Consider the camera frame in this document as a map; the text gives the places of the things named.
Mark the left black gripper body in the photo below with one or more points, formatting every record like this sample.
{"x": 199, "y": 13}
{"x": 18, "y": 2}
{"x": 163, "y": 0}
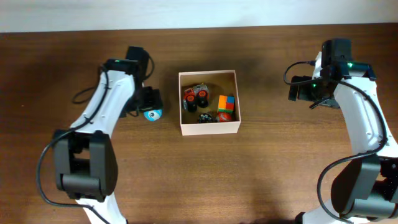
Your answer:
{"x": 142, "y": 101}

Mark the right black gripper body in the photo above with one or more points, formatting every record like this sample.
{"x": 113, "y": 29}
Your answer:
{"x": 298, "y": 88}

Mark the blue ball with face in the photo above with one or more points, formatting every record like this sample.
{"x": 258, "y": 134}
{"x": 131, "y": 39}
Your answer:
{"x": 153, "y": 115}

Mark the red toy fire truck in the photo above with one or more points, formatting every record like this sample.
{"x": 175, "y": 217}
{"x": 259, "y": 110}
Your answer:
{"x": 196, "y": 96}

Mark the black round cap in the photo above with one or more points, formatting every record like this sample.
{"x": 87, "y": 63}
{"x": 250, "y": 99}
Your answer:
{"x": 205, "y": 118}

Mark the red ball with face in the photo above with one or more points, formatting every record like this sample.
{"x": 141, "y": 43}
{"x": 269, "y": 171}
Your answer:
{"x": 222, "y": 117}

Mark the multicolour puzzle cube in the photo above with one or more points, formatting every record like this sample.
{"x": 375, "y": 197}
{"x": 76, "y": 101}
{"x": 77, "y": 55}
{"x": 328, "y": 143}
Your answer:
{"x": 225, "y": 104}

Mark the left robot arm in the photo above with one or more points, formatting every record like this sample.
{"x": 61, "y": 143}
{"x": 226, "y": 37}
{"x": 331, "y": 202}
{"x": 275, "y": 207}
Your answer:
{"x": 85, "y": 163}

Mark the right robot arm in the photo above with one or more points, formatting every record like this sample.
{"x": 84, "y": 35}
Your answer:
{"x": 361, "y": 188}

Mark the white cardboard box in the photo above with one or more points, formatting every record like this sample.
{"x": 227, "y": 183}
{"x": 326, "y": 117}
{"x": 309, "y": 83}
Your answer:
{"x": 220, "y": 82}

